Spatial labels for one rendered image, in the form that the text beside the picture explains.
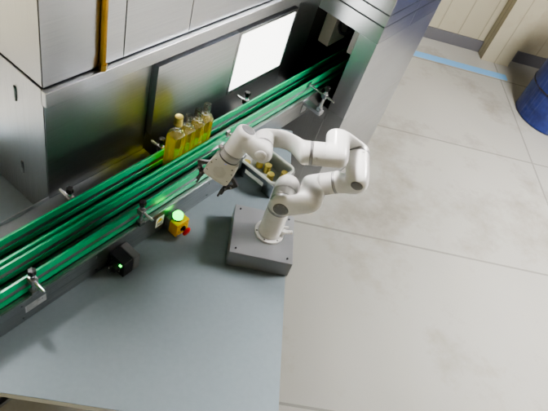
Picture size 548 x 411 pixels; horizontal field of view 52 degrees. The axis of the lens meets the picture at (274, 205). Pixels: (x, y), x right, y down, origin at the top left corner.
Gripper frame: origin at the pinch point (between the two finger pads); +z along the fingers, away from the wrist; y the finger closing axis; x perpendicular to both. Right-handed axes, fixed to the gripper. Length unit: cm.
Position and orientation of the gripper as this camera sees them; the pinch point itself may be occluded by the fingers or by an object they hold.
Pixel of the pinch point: (209, 185)
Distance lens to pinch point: 206.1
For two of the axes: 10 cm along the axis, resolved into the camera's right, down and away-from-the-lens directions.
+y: 8.2, 5.5, 1.5
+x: 2.1, -5.4, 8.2
